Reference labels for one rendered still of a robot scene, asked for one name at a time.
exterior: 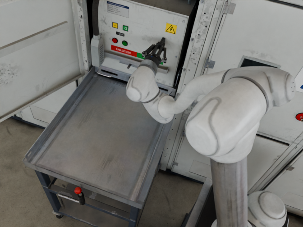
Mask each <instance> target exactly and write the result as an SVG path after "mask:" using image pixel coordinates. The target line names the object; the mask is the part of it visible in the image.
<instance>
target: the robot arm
mask: <svg viewBox="0 0 303 227"><path fill-rule="evenodd" d="M158 49H159V51H158V52H157V50H158ZM151 51H152V53H151V54H149V53H150V52H151ZM163 51H164V53H163V58H162V59H161V58H160V55H161V53H162V52H163ZM156 52H157V54H156ZM142 57H145V59H144V60H143V61H142V62H141V63H140V65H139V66H138V68H137V69H136V70H135V71H134V72H133V73H132V75H131V77H130V78H129V81H128V83H127V86H126V95H127V97H128V98H129V99H130V100H132V101H134V102H139V101H141V102H142V103H143V105H144V107H145V109H146V110H147V112H148V113H149V114H150V115H151V116H152V117H153V118H154V119H155V120H156V121H157V122H159V123H163V124H165V123H168V122H170V121H171V120H172V119H173V117H174V114H179V113H181V112H183V111H184V110H185V109H186V108H187V107H188V106H189V105H190V104H191V103H192V102H193V101H194V100H195V99H196V98H197V97H198V96H200V95H206V96H204V97H203V98H202V99H201V100H200V101H199V102H198V103H197V104H196V105H195V107H194V108H193V109H192V111H191V113H190V115H189V117H188V119H187V121H186V124H185V134H186V137H187V140H188V142H189V144H190V145H191V146H192V147H193V148H194V149H195V150H196V151H197V152H198V153H200V154H202V155H204V156H207V157H210V165H211V176H212V184H213V193H214V201H215V209H216V220H215V221H214V222H213V224H212V226H211V227H282V226H283V225H284V223H285V221H286V215H287V210H286V206H285V204H284V203H283V201H282V200H281V199H280V198H279V197H278V196H277V195H275V194H273V193H271V192H270V191H256V192H253V193H251V194H250V195H248V187H247V155H248V154H249V153H250V151H251V149H252V147H253V143H254V139H255V136H256V133H257V130H258V128H259V125H260V120H261V118H262V117H263V116H264V115H265V114H266V113H268V112H269V111H270V110H272V108H273V107H280V106H283V105H285V104H286V103H288V102H290V101H291V99H293V97H294V95H295V91H296V82H295V78H294V77H293V76H292V75H290V73H289V72H286V71H284V70H281V69H278V68H273V67H266V66H249V67H240V68H232V69H227V70H224V71H220V72H216V73H210V74H205V75H201V76H198V77H196V78H194V79H192V80H191V81H190V82H189V83H188V84H187V85H186V86H185V88H184V89H183V91H182V92H181V94H180V95H179V97H178V99H177V100H176V101H175V100H174V98H173V97H171V96H169V95H167V94H166V93H164V92H161V91H160V89H159V87H158V86H157V83H156V80H155V76H156V73H157V69H158V66H159V64H161V63H162V62H164V63H166V61H167V58H166V47H165V38H164V37H163V38H162V39H161V41H160V42H158V43H157V44H156V45H155V44H152V45H151V46H150V47H149V48H148V49H147V50H145V51H143V52H142Z"/></svg>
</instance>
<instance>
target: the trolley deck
mask: <svg viewBox="0 0 303 227"><path fill-rule="evenodd" d="M175 116H176V114H174V117H173V119H172V120H171V121H170V122H168V123H167V125H166V128H165V131H164V133H163V136H162V138H161V141H160V144H159V146H158V149H157V152H156V155H155V157H154V160H153V162H152V165H151V168H150V170H149V173H148V176H147V178H146V181H145V183H144V186H143V189H142V192H141V194H140V196H139V199H138V202H137V203H136V202H133V201H130V200H129V198H130V196H131V194H132V191H133V188H134V186H135V183H136V181H137V178H138V176H139V174H140V171H141V169H142V166H143V164H144V161H145V159H146V156H147V154H148V151H149V149H150V146H151V144H152V141H153V139H154V136H155V134H156V131H157V129H158V127H159V124H160V123H159V122H157V121H156V120H155V119H154V118H153V117H152V116H151V115H150V114H149V113H148V112H147V110H146V109H145V107H144V105H143V103H142V102H141V101H139V102H134V101H132V100H130V99H129V98H128V97H127V95H126V87H123V86H119V85H116V84H113V83H110V82H106V81H103V80H100V79H96V80H95V82H94V83H93V85H92V86H91V87H90V89H89V90H88V92H87V93H86V94H85V96H84V97H83V99H82V100H81V101H80V103H79V104H78V106H77V107H76V109H75V110H74V111H73V112H72V114H71V115H70V117H69V118H68V120H67V121H66V122H65V124H64V125H63V127H62V128H61V129H60V131H59V132H58V133H57V135H56V136H55V138H54V139H53V141H52V142H51V143H50V145H49V146H48V147H47V149H46V150H45V152H44V153H43V154H42V156H41V157H40V158H39V160H38V161H37V163H36V164H35V165H33V164H30V163H28V161H27V159H26V157H25V158H24V159H23V162H24V164H25V166H26V167H28V168H32V169H34V170H37V171H40V172H42V173H45V174H47V175H50V176H53V177H56V178H58V179H61V180H63V181H66V182H69V183H72V184H75V185H77V186H80V184H81V185H82V186H81V187H82V188H85V189H88V190H90V191H93V192H96V193H98V194H101V195H104V196H107V197H109V198H112V199H115V200H117V201H120V202H123V203H125V204H128V205H131V206H133V207H136V208H139V209H142V207H143V205H144V202H145V199H146V196H147V193H148V191H149V188H150V185H151V182H152V180H153V177H154V174H155V171H156V168H157V165H158V163H159V160H160V157H161V154H162V152H163V149H164V146H165V143H166V141H167V138H168V135H169V132H170V129H171V127H172V124H173V121H174V118H175Z"/></svg>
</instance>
